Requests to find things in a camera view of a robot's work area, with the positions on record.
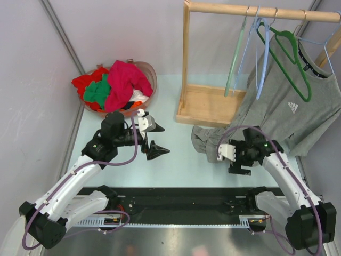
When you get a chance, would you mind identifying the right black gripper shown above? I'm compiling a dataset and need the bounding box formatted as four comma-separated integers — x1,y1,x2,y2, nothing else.
228,139,257,175

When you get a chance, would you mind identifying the grey t shirt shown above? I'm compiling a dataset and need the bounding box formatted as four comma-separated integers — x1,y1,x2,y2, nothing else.
191,37,340,163

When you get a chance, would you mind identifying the light blue wire hanger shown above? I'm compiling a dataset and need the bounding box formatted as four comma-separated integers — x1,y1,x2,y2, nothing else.
300,27,340,74

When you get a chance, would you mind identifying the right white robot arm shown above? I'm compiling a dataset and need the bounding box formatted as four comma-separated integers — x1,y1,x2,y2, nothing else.
217,125,337,250

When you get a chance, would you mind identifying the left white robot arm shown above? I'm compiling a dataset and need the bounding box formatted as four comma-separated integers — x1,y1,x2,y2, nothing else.
19,109,170,251

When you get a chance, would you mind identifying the light green plastic hanger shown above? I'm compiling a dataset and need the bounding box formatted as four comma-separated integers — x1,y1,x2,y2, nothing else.
224,6,250,97

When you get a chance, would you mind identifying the dark green velvet hanger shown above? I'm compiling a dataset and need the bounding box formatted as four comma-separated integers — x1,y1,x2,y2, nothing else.
256,21,312,103

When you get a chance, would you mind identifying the blue wavy hanger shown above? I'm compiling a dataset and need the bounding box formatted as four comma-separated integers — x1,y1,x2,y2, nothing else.
232,6,261,95

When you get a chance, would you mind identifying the light blue plastic hanger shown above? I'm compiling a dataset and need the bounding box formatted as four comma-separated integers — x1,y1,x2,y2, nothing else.
255,18,270,100

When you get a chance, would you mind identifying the white garment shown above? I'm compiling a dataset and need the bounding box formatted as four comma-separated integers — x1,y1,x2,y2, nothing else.
129,89,149,103

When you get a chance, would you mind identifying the wooden clothes rack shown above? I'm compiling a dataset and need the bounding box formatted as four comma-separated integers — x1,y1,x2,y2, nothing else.
176,1,340,127

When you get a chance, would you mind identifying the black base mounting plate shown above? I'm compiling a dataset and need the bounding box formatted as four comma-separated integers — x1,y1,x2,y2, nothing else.
97,186,269,231

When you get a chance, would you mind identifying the magenta garment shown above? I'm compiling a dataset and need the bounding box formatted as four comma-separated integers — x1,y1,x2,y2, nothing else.
104,60,153,112

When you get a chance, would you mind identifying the transparent pink laundry basket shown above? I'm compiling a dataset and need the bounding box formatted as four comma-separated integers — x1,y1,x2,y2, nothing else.
77,59,157,118

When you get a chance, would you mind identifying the green garment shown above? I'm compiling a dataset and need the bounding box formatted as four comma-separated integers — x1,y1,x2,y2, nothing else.
83,73,111,109

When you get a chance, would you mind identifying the red garment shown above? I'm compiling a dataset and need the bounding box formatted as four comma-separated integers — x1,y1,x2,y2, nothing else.
71,67,109,111

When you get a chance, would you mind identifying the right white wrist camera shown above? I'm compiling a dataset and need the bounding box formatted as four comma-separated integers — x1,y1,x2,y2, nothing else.
217,144,236,162

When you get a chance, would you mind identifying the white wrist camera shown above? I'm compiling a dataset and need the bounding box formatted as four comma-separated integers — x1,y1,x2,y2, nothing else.
137,108,156,139
217,144,236,162

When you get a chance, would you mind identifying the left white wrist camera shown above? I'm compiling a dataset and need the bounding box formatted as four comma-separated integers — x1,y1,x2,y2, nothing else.
137,108,156,139

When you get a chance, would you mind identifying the light blue slotted cable duct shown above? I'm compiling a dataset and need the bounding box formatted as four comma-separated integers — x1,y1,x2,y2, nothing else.
74,215,250,228

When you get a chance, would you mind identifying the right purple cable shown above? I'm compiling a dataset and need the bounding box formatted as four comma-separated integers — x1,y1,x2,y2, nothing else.
216,125,323,255

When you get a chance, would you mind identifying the purple cable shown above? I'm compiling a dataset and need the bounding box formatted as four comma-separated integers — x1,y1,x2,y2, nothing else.
22,109,139,251
216,125,323,255

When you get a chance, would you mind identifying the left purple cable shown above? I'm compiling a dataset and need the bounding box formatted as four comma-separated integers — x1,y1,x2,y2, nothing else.
22,109,139,251

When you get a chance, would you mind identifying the aluminium rail frame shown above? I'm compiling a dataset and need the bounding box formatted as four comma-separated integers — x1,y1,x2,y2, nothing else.
28,193,341,256

